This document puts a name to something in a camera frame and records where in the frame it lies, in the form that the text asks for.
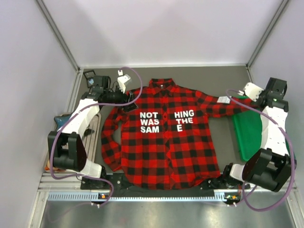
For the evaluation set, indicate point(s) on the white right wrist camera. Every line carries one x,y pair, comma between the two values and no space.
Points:
251,91

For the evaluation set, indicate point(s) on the blue star-shaped dish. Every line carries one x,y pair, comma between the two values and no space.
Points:
61,120

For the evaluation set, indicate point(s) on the red black plaid shirt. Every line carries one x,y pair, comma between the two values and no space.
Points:
164,142

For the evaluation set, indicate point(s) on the small black brooch box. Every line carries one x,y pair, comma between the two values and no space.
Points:
89,76

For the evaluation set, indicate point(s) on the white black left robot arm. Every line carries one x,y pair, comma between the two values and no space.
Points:
65,146

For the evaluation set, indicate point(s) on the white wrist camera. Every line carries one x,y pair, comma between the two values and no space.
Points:
123,80
251,91

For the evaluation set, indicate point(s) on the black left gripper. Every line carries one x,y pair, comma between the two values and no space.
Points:
128,99

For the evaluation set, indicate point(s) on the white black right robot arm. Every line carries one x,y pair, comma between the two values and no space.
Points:
270,166

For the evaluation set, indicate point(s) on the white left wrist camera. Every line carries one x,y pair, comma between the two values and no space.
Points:
123,80

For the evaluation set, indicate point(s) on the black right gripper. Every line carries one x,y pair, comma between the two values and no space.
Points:
259,102

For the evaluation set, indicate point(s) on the orange brown cup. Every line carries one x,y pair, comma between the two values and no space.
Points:
47,168

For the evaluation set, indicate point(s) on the slotted grey cable duct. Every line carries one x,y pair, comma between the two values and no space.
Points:
214,196

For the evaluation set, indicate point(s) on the green plastic bin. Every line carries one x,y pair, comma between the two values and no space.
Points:
248,129

